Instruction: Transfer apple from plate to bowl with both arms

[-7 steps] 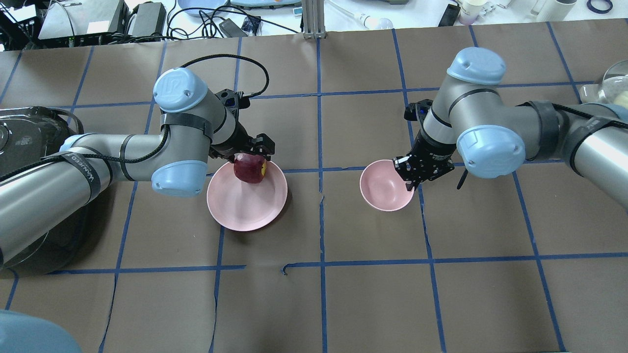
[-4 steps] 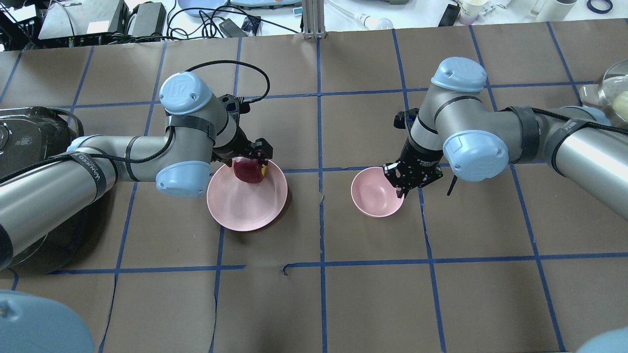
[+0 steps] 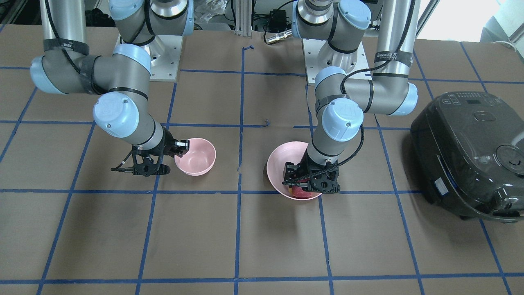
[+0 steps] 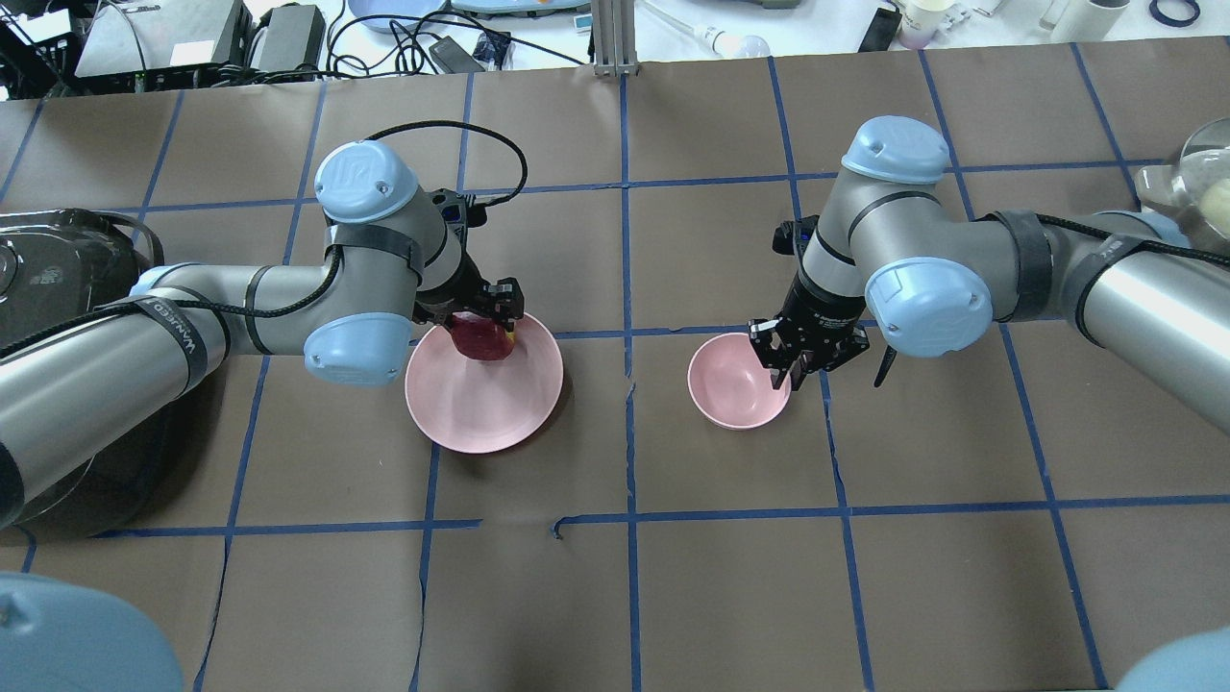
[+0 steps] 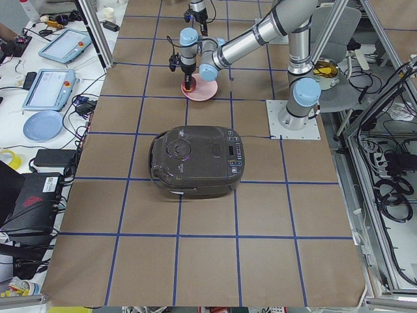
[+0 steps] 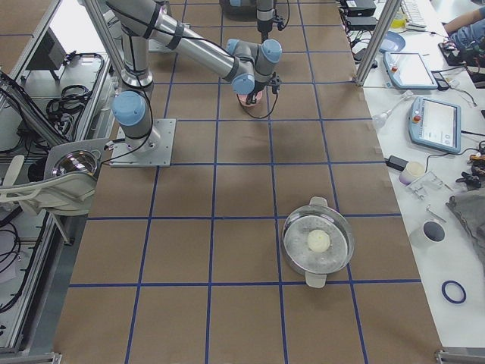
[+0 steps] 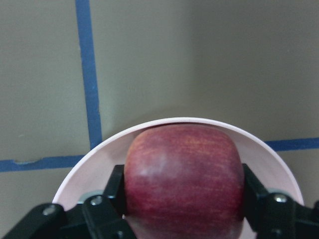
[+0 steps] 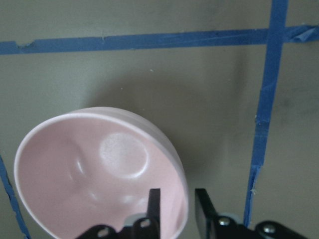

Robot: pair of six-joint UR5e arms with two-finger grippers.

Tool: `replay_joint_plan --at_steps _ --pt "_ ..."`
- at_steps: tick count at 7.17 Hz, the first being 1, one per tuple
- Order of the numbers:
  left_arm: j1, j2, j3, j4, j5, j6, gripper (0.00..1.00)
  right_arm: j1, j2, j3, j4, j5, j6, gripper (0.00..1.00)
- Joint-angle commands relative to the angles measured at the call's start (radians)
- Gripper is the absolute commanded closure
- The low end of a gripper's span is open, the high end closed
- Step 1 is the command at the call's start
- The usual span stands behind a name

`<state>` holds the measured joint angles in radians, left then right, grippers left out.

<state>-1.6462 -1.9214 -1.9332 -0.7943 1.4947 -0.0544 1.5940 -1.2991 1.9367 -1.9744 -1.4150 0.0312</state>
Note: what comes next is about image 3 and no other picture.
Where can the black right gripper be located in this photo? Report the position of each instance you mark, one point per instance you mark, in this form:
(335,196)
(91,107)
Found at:
(168,144)

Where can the red apple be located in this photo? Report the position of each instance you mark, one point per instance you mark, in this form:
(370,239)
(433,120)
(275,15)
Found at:
(301,191)

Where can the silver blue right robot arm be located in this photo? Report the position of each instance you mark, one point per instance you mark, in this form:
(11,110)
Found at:
(122,79)

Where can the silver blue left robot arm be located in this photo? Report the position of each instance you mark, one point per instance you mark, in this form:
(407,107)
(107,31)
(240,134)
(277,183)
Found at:
(341,99)

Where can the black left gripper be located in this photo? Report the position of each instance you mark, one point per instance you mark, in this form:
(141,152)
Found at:
(292,169)

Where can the dark grey rice cooker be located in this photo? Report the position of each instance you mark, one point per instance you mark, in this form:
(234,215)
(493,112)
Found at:
(470,147)

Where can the aluminium frame post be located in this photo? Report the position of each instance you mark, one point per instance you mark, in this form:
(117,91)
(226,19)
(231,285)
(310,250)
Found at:
(243,17)

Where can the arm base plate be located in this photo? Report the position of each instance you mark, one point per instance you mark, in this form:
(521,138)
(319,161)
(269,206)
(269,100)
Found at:
(318,55)
(158,58)

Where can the pink bowl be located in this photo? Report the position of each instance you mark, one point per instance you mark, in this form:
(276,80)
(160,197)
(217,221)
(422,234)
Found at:
(199,159)

